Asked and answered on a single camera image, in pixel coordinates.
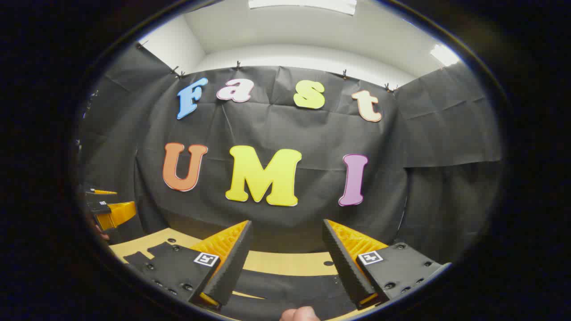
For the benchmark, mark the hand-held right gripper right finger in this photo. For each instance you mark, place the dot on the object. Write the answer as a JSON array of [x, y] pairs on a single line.
[[343, 263]]

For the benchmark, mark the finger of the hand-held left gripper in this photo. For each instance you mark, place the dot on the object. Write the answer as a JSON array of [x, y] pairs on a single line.
[[103, 192], [118, 214]]

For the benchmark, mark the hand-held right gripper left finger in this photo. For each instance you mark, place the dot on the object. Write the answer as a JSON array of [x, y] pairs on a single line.
[[232, 263]]

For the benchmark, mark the black jeans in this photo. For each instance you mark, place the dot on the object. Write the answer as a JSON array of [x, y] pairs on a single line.
[[290, 290]]

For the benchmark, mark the black backdrop cloth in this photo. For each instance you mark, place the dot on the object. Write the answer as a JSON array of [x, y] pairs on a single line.
[[312, 133]]

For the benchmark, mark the ceiling light panel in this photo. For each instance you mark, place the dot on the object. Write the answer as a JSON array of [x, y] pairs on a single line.
[[444, 55]]

